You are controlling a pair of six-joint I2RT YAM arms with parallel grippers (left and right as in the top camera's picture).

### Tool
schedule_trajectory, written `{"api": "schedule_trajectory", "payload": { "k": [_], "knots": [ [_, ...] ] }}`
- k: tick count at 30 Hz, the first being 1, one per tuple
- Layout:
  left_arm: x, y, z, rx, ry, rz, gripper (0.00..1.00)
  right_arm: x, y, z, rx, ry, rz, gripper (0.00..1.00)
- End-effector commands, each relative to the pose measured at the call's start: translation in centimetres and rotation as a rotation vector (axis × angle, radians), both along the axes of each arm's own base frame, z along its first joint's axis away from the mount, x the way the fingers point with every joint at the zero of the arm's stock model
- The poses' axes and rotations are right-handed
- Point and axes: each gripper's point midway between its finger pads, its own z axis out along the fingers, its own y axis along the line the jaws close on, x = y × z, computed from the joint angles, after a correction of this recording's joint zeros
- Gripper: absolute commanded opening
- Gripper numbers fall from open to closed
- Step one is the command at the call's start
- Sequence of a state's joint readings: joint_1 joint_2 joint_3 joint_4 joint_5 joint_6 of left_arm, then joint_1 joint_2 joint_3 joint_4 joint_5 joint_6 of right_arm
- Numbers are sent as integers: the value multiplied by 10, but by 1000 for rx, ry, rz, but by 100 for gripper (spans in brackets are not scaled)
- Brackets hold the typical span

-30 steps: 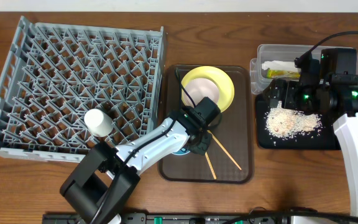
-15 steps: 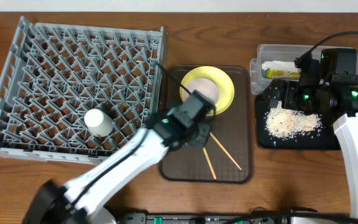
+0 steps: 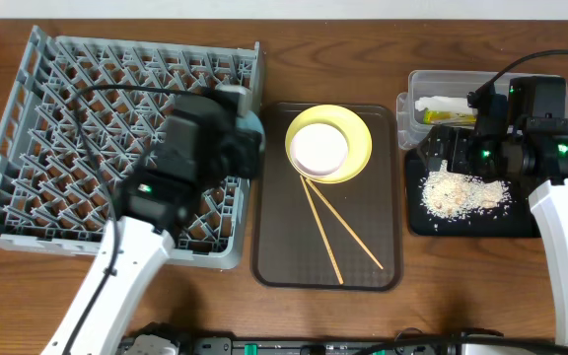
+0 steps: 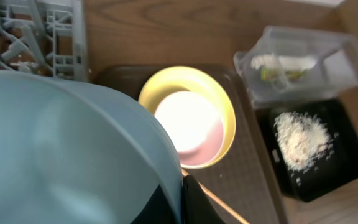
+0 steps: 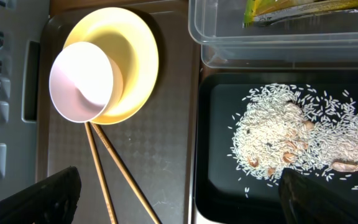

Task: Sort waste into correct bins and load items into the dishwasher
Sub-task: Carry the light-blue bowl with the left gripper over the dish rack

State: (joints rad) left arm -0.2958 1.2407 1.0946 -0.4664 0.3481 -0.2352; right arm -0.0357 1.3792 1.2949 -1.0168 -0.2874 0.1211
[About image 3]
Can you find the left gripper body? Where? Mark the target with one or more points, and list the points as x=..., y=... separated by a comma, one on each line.
x=247, y=154

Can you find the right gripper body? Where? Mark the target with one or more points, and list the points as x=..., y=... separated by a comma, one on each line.
x=480, y=157

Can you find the rice leftovers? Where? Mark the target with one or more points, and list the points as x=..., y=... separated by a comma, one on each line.
x=450, y=198

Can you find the green snack wrapper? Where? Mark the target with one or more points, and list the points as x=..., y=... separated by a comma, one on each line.
x=435, y=117

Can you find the white napkin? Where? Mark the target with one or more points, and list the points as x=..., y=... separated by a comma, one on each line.
x=446, y=104

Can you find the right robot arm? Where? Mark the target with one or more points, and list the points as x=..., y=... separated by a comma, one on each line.
x=519, y=136

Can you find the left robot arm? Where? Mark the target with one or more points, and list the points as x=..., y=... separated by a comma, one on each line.
x=208, y=138

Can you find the black waste tray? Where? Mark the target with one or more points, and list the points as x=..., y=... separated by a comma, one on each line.
x=512, y=219

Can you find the grey dishwasher rack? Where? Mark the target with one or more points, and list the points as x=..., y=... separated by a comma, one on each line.
x=119, y=91

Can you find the clear plastic bin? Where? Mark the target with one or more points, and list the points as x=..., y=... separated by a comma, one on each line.
x=429, y=83

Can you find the brown serving tray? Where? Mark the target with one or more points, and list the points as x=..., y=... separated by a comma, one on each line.
x=287, y=249

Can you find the yellow plate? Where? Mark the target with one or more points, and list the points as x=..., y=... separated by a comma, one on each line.
x=350, y=124

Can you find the right wooden chopstick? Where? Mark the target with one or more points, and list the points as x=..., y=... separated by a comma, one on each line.
x=342, y=221

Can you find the wooden chopstick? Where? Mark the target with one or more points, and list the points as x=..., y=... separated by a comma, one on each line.
x=322, y=233
x=342, y=221

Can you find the left wooden chopstick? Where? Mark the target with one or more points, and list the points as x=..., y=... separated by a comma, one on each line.
x=322, y=233

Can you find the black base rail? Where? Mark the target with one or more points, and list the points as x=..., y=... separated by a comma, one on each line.
x=162, y=338

